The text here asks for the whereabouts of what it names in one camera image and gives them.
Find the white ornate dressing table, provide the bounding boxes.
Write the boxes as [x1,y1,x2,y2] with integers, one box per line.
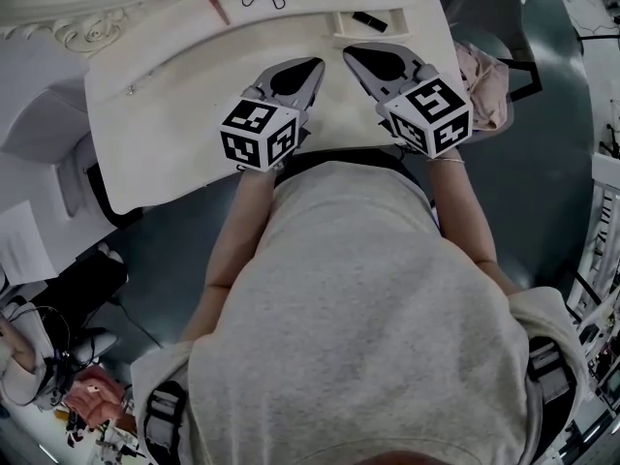
[82,0,462,218]

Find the cluttered work table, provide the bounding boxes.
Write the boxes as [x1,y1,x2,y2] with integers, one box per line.
[57,394,147,465]

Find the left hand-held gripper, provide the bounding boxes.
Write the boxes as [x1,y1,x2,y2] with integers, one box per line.
[220,56,326,172]

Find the white upholstered chair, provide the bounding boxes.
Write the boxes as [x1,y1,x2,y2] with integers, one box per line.
[0,83,146,231]

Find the grey plastic device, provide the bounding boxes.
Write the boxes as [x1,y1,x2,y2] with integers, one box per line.
[78,325,121,363]

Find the small black tube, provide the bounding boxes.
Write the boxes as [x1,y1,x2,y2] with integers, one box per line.
[351,11,389,33]

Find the pink lipstick stick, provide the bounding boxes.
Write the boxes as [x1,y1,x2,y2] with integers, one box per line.
[205,0,232,27]

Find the grey chair with black legs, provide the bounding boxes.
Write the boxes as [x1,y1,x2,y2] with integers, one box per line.
[435,0,544,136]

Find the white side cabinet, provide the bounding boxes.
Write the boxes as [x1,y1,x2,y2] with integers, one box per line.
[0,41,118,286]

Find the person's black trousers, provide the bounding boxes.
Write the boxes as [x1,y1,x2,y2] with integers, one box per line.
[278,146,423,199]

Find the pink crumpled cloth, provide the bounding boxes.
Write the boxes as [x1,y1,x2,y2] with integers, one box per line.
[452,41,512,134]

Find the pink folded cloth with tag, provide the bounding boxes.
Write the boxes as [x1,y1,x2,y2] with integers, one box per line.
[64,364,126,431]

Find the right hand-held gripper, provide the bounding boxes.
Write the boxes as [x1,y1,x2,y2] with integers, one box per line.
[342,42,474,160]

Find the white metal rack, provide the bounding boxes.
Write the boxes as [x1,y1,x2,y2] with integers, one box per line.
[566,152,620,319]

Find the black chair cushion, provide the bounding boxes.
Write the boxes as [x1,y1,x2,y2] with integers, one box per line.
[83,161,145,228]

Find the person's grey shirt torso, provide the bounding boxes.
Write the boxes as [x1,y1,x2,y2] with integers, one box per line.
[130,160,590,465]

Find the carved white mirror frame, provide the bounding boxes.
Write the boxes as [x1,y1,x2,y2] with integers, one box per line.
[0,0,142,56]

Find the black floor cable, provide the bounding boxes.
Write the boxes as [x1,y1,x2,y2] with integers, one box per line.
[112,296,165,352]

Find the grey shoulder strap with buckle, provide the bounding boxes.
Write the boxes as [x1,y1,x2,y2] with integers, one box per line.
[143,380,189,455]
[524,335,574,402]

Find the black metal frame stand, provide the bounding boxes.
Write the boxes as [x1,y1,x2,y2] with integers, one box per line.
[565,267,607,320]

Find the person's left forearm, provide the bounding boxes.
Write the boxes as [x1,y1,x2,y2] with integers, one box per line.
[205,167,278,295]

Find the person's right forearm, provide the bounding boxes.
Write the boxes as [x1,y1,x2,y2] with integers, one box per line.
[425,155,501,271]

